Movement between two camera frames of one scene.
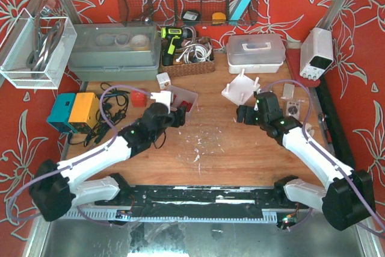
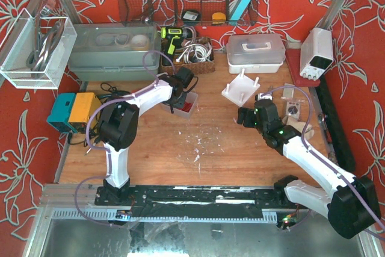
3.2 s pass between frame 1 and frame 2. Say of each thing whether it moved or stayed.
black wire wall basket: stayed
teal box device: stayed
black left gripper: moved
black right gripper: stayed
